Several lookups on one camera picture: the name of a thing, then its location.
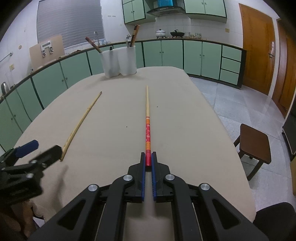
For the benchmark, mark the brown water dispenser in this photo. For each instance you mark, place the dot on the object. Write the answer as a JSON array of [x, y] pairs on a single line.
[[47, 51]]

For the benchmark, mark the black chair back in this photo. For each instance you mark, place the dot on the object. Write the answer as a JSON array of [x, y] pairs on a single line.
[[277, 222]]

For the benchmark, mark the beige tablecloth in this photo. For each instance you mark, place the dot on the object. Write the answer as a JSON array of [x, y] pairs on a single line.
[[94, 193]]

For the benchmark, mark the white utensil holder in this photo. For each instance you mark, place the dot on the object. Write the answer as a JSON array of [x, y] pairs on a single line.
[[119, 61]]

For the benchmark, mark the black chopstick gold band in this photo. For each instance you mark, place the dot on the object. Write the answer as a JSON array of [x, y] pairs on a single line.
[[134, 35]]

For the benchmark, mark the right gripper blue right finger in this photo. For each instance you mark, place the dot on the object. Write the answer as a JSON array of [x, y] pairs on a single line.
[[154, 175]]

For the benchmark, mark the wooden door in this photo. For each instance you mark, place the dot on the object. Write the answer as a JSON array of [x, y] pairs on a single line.
[[259, 43], [285, 83]]

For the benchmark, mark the range hood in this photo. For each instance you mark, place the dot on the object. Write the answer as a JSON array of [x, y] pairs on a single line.
[[162, 8]]

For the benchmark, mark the white cooking pot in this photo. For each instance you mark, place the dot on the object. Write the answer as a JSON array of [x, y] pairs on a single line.
[[160, 34]]

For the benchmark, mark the steel faucet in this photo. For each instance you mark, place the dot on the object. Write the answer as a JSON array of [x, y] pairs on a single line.
[[96, 38]]

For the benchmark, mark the red bamboo chopstick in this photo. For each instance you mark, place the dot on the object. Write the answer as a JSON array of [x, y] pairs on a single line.
[[72, 135]]

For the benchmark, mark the green lower kitchen cabinets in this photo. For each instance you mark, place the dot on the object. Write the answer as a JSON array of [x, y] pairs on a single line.
[[209, 60]]

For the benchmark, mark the green upper kitchen cabinets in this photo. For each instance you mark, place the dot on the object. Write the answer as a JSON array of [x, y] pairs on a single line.
[[139, 11]]

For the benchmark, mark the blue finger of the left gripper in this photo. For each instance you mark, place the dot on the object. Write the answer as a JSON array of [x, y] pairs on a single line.
[[46, 159], [26, 149]]

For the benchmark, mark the red orange patterned chopstick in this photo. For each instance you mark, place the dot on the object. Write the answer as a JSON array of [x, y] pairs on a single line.
[[147, 132]]

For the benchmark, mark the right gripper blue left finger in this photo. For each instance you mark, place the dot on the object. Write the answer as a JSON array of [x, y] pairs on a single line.
[[142, 174]]

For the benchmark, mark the green kitchen cabinets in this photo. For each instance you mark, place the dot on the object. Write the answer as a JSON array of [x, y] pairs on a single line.
[[139, 11], [209, 60]]

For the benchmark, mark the grey window blind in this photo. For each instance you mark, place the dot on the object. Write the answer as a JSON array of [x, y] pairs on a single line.
[[73, 20]]

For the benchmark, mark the black wok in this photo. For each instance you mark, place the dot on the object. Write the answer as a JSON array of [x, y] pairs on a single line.
[[177, 34]]

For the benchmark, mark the brown wooden stool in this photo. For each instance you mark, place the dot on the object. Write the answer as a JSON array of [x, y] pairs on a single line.
[[254, 144]]

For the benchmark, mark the steel electric kettle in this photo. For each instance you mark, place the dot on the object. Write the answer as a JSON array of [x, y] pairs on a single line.
[[4, 88]]

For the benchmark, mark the metal towel bar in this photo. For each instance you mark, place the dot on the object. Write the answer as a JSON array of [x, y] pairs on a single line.
[[8, 55]]

